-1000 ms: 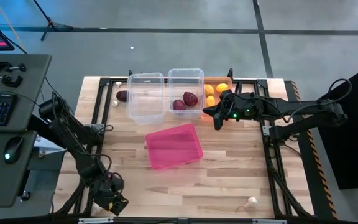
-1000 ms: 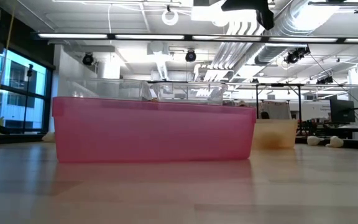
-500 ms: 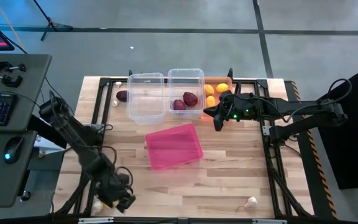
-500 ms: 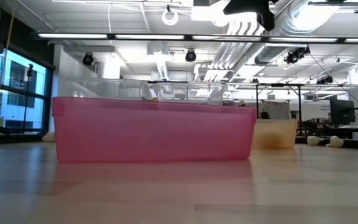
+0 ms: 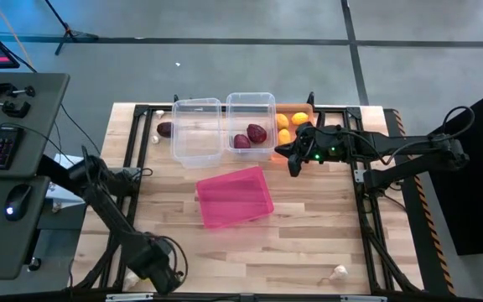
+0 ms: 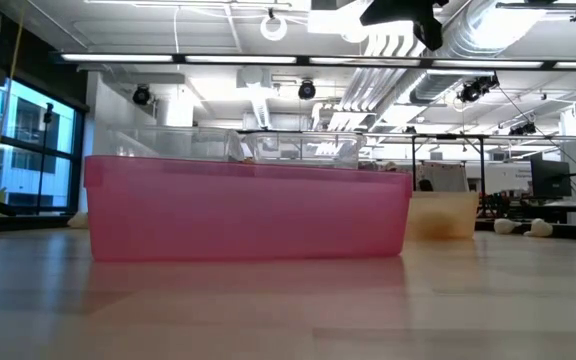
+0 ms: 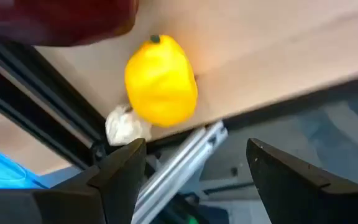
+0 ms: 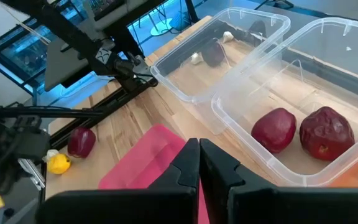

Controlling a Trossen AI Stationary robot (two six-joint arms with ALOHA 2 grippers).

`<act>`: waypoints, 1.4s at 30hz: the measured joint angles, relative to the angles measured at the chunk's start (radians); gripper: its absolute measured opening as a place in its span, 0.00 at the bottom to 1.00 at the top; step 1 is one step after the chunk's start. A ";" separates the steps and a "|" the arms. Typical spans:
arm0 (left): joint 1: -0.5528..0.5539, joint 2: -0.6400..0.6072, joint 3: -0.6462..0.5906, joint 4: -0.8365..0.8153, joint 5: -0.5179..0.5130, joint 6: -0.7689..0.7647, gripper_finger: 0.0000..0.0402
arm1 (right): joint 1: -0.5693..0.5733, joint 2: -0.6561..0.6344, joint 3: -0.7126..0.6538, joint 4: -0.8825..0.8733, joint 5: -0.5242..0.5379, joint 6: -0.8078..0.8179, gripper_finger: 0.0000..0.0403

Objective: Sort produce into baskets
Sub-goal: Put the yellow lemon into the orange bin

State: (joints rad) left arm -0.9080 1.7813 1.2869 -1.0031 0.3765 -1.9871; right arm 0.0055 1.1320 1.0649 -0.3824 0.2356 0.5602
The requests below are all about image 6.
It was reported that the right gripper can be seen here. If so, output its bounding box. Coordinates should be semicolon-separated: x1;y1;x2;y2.
359;0;450;52

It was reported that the clear plastic bin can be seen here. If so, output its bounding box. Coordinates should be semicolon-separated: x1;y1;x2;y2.
98;124;243;162
241;130;368;170

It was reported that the orange plastic bin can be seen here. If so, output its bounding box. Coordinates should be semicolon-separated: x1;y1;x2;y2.
406;191;481;241

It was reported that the white toy garlic bulb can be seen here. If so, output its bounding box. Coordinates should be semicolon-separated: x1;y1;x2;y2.
523;218;554;238
492;217;522;235

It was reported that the pink plastic bin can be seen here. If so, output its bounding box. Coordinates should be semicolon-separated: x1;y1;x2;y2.
83;154;414;263

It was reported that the black ceiling spotlight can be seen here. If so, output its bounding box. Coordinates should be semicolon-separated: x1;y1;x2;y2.
131;84;152;107
507;122;538;137
456;73;501;104
297;79;317;101

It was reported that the black metal rack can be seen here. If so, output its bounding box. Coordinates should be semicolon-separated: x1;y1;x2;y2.
411;132;490;201

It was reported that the white background panel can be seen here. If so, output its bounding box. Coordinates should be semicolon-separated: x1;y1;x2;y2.
416;162;470;194

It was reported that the black background monitor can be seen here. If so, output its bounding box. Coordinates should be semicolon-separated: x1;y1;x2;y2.
530;158;572;199

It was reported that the long ceiling light bar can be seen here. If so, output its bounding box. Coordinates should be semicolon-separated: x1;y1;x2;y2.
50;51;576;71

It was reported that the black tripod stand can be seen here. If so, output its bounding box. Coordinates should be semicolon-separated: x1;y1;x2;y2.
35;102;55;216

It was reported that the large glass window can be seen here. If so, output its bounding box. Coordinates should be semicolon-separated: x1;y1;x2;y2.
0;74;87;216

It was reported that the silver ventilation duct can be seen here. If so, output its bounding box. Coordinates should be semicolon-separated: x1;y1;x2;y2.
367;0;549;121

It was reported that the white hanging ring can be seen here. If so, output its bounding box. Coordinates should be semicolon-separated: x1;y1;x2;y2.
260;14;289;43

